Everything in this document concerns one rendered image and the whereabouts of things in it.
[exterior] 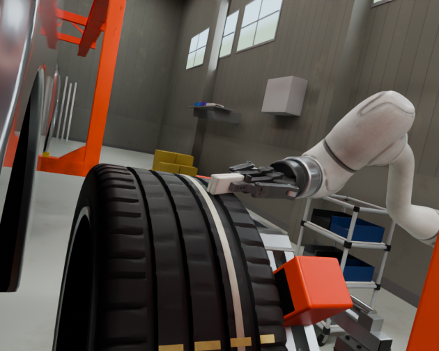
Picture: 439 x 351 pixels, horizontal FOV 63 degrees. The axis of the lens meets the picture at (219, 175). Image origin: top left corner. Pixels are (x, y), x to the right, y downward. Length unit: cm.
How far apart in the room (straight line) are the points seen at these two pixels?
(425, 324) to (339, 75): 489
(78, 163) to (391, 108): 383
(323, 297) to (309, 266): 4
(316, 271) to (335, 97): 473
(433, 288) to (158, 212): 32
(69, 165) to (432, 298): 409
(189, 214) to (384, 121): 44
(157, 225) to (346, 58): 495
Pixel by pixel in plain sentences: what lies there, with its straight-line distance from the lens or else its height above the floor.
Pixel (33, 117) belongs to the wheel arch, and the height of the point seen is 122.
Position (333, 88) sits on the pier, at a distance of 518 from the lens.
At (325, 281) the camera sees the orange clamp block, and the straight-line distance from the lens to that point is 51.
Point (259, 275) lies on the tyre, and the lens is 49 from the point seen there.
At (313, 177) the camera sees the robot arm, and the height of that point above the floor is 122.
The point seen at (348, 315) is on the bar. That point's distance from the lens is 77.
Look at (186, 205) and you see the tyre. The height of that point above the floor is 116.
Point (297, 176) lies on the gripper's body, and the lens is 71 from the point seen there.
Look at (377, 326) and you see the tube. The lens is 74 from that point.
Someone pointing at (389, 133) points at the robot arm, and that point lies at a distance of 77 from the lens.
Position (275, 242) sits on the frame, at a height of 111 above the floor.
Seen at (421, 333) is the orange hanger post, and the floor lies 112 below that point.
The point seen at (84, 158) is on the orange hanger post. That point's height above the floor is 73.
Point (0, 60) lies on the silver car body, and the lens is 34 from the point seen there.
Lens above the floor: 126
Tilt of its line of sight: 6 degrees down
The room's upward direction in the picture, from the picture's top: 12 degrees clockwise
